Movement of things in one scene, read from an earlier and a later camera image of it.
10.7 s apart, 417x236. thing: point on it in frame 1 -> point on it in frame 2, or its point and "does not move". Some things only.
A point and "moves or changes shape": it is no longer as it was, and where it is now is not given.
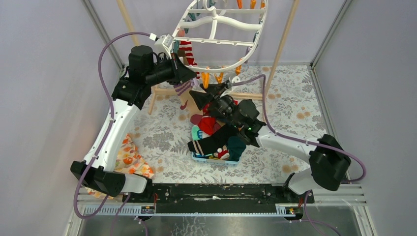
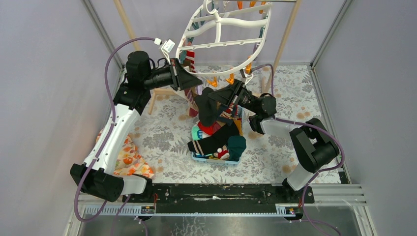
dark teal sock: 236,146 does not move
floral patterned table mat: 286,100 does not move
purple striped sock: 181,88 moves or changes shape
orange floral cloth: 131,161 does not move
